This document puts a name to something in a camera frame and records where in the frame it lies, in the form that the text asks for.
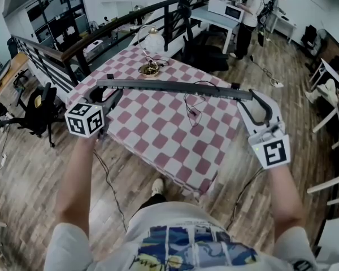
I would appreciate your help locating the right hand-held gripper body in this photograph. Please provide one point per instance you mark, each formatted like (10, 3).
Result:
(274, 154)

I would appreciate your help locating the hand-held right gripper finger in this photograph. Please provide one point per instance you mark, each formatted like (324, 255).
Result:
(247, 120)
(275, 117)

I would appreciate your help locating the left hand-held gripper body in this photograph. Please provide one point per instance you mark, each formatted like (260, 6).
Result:
(84, 120)

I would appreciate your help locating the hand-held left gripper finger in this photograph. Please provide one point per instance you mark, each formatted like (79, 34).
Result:
(93, 96)
(116, 97)

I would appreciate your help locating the black keyboard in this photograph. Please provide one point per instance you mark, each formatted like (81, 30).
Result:
(172, 86)

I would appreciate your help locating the person's right forearm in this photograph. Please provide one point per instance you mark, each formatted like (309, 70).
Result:
(285, 196)

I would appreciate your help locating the person's left forearm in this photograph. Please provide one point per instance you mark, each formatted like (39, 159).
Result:
(73, 185)

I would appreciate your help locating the white power strip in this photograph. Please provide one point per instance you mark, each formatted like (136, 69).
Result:
(278, 84)
(4, 159)

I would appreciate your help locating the black office chair yellow patch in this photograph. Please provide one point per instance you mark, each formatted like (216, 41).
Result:
(42, 114)

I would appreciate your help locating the black stair railing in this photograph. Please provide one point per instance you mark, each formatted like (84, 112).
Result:
(73, 52)

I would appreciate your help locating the pink checkered tablecloth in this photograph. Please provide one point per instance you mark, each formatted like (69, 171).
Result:
(164, 128)

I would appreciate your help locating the gold lamp with white globe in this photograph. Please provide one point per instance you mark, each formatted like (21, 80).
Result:
(155, 42)

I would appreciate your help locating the white slanted table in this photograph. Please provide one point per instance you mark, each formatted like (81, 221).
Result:
(332, 72)

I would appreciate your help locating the wooden desk with white legs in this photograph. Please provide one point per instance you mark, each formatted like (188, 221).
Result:
(14, 66)

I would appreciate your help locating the standing fan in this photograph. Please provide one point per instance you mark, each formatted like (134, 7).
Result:
(322, 38)

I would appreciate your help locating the small white table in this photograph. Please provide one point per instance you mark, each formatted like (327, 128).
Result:
(285, 24)

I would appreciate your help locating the person's left white shoe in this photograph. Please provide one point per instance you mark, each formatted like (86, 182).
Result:
(157, 186)

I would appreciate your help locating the person's black shorts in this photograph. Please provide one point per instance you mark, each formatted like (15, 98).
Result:
(155, 199)

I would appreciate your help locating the white table with pale top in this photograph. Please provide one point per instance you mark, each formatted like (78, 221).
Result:
(214, 18)

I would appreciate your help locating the white microwave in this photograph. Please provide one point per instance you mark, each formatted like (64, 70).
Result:
(228, 10)

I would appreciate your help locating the person's white printed shirt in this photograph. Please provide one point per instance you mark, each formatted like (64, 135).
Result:
(172, 216)

